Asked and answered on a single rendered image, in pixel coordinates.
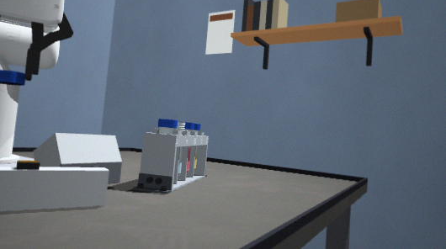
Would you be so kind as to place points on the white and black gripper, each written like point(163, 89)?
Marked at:
point(43, 14)

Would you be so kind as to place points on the white control panel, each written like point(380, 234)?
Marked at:
point(79, 150)

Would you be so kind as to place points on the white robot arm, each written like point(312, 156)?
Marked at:
point(14, 43)

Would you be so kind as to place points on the black table edge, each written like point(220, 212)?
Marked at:
point(275, 236)

